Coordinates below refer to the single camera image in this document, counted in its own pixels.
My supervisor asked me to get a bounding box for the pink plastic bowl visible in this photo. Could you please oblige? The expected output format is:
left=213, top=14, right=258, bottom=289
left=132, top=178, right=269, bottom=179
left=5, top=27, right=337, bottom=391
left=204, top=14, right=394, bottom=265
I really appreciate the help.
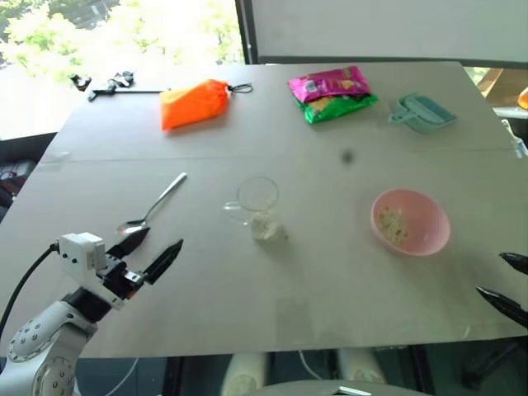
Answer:
left=370, top=188, right=451, bottom=257

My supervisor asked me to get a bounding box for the white blue toothbrush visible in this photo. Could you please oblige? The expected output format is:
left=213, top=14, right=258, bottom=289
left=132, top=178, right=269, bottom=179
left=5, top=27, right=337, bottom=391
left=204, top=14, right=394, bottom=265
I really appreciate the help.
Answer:
left=500, top=119, right=527, bottom=159

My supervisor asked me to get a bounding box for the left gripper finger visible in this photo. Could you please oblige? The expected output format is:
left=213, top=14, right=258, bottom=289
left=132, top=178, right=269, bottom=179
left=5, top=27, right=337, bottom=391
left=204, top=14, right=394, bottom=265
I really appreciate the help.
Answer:
left=106, top=226, right=151, bottom=260
left=143, top=238, right=184, bottom=286

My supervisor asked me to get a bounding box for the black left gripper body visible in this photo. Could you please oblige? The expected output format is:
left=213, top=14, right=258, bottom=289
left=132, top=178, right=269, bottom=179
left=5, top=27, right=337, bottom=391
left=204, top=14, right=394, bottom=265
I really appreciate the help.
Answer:
left=97, top=251, right=148, bottom=300

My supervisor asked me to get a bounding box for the magenta snack packet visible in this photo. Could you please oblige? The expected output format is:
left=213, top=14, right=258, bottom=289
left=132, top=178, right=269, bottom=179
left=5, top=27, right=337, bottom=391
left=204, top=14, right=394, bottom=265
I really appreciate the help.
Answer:
left=287, top=65, right=372, bottom=103

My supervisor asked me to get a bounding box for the silver metal spoon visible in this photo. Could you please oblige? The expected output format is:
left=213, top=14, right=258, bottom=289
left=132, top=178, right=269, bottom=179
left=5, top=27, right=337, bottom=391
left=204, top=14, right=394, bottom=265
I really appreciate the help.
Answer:
left=116, top=172, right=188, bottom=237

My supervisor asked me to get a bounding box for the clear glass mug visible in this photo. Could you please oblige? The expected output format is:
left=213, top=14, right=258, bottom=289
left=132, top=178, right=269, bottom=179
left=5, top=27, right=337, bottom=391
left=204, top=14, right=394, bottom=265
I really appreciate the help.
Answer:
left=222, top=176, right=290, bottom=243

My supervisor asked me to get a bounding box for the green snack packet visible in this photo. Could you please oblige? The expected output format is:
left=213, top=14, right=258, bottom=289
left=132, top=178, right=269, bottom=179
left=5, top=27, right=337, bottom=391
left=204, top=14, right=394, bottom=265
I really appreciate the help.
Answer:
left=296, top=92, right=380, bottom=125

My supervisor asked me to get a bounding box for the beige crumbly food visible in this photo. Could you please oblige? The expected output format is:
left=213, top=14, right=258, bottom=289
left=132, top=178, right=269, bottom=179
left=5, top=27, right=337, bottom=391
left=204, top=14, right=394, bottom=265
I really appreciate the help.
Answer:
left=377, top=205, right=412, bottom=243

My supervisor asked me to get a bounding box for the black window post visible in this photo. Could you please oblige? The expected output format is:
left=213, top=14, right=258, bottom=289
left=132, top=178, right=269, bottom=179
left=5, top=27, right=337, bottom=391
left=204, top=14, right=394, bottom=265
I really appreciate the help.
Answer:
left=235, top=0, right=259, bottom=65

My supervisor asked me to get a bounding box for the black rod clamp tool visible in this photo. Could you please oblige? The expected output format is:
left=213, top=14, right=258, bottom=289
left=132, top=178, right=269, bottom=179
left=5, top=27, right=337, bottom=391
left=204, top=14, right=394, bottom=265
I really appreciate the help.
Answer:
left=87, top=70, right=171, bottom=102

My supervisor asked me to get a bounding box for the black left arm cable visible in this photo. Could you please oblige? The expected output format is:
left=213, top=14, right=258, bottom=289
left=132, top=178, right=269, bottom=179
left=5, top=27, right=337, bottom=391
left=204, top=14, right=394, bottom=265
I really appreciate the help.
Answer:
left=0, top=242, right=61, bottom=328

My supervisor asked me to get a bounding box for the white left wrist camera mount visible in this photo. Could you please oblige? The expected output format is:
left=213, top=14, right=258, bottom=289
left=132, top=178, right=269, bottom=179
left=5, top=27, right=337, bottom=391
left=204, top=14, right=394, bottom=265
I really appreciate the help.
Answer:
left=57, top=232, right=125, bottom=310

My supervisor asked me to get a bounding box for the white panel board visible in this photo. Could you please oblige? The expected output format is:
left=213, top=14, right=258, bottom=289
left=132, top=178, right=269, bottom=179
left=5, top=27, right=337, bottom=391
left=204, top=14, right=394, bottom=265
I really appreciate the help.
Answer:
left=249, top=0, right=528, bottom=64

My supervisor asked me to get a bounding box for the white rounded leg shape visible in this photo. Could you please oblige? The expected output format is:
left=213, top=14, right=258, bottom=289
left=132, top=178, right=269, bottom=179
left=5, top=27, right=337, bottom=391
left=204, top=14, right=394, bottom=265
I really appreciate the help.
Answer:
left=335, top=348, right=387, bottom=384
left=222, top=351, right=270, bottom=396

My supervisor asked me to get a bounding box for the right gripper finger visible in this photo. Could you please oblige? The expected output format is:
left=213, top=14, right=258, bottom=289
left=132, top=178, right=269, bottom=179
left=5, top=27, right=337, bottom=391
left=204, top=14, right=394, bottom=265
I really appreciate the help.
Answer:
left=475, top=285, right=528, bottom=331
left=497, top=252, right=528, bottom=276

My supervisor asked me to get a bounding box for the orange drawstring bag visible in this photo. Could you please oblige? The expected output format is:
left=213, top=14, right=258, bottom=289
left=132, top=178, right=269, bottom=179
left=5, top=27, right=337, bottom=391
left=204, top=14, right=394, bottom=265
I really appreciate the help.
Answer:
left=159, top=78, right=253, bottom=133

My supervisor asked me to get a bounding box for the small black clamp piece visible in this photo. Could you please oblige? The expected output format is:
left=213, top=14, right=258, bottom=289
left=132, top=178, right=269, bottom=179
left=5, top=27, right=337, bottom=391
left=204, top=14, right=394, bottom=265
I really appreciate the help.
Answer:
left=68, top=73, right=92, bottom=91

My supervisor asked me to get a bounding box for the teal dustpan scoop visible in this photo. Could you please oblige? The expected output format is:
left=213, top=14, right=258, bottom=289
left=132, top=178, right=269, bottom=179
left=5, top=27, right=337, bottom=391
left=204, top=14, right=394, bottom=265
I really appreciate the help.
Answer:
left=386, top=92, right=458, bottom=135

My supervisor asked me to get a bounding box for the white thin cable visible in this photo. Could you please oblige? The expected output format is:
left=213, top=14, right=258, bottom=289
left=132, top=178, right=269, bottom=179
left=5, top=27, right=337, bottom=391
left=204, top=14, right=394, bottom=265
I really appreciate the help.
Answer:
left=101, top=356, right=140, bottom=396
left=298, top=350, right=328, bottom=381

